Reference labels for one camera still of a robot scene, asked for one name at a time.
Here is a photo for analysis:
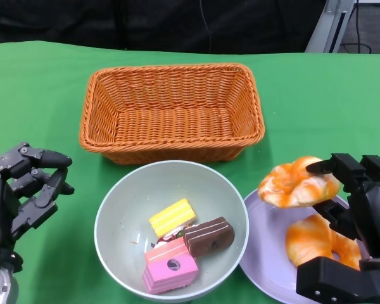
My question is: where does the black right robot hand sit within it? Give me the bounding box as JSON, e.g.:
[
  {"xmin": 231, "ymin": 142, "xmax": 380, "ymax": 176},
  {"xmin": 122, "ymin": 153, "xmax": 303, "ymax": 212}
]
[{"xmin": 305, "ymin": 153, "xmax": 380, "ymax": 259}]

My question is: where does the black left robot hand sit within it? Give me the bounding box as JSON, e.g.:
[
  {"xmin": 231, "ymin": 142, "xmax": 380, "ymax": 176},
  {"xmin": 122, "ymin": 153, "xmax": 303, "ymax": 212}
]
[{"xmin": 0, "ymin": 142, "xmax": 75, "ymax": 294}]

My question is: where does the orange ring-shaped bread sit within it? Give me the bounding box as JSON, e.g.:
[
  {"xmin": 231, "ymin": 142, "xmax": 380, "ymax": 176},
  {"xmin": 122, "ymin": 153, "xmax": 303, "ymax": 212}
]
[{"xmin": 286, "ymin": 214, "xmax": 362, "ymax": 271}]

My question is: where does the orange white twisted bread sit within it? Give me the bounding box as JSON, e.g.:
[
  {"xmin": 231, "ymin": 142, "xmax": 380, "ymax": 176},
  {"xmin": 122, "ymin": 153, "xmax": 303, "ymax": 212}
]
[{"xmin": 258, "ymin": 156, "xmax": 341, "ymax": 209}]

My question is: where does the pale grey-green bowl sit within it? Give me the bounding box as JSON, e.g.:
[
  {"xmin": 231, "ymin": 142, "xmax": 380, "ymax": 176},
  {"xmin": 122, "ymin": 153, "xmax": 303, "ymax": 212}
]
[{"xmin": 94, "ymin": 160, "xmax": 250, "ymax": 303}]

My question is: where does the lavender round plate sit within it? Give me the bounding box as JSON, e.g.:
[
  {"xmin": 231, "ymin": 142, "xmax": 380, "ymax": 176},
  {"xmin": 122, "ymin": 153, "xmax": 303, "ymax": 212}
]
[{"xmin": 239, "ymin": 188, "xmax": 373, "ymax": 304}]

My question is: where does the brown chocolate cake slice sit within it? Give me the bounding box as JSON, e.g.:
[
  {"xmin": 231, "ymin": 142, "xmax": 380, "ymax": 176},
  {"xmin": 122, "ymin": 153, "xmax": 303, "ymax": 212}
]
[{"xmin": 182, "ymin": 217, "xmax": 235, "ymax": 258}]

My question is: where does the yellow cake slice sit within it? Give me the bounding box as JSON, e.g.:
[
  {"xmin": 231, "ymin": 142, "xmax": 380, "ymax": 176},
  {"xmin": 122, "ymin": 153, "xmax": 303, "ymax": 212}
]
[{"xmin": 149, "ymin": 198, "xmax": 197, "ymax": 238}]

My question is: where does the red strawberry cake piece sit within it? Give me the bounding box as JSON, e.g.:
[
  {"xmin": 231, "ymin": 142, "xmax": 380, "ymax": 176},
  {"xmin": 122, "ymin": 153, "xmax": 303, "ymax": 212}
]
[{"xmin": 151, "ymin": 223, "xmax": 199, "ymax": 251}]

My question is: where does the pink cake slice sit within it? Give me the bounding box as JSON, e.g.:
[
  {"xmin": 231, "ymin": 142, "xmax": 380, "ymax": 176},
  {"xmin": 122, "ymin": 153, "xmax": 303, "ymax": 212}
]
[{"xmin": 142, "ymin": 237, "xmax": 200, "ymax": 295}]

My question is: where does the orange wicker basket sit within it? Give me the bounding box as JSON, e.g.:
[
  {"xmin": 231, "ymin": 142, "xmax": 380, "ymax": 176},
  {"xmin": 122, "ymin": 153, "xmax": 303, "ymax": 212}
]
[{"xmin": 79, "ymin": 63, "xmax": 266, "ymax": 165}]

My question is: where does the green tablecloth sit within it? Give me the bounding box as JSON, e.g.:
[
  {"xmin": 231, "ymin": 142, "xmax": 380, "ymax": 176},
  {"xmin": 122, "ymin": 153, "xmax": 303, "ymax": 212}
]
[{"xmin": 0, "ymin": 40, "xmax": 380, "ymax": 304}]

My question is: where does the black backdrop curtain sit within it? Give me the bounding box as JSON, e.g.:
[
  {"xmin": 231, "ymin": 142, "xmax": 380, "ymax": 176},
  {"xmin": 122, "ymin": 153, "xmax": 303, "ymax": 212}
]
[{"xmin": 0, "ymin": 0, "xmax": 324, "ymax": 54}]

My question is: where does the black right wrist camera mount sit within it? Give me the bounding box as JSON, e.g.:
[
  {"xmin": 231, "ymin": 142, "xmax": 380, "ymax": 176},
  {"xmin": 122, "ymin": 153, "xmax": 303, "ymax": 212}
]
[{"xmin": 296, "ymin": 256, "xmax": 380, "ymax": 304}]

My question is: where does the black cable on floor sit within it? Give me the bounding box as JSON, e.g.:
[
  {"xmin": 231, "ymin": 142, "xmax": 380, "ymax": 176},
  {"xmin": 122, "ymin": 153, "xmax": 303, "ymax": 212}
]
[{"xmin": 340, "ymin": 0, "xmax": 372, "ymax": 54}]

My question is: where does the grey metal frame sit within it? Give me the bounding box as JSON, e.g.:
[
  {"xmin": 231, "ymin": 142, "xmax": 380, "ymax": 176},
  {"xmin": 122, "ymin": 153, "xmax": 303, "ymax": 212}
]
[{"xmin": 305, "ymin": 0, "xmax": 380, "ymax": 54}]

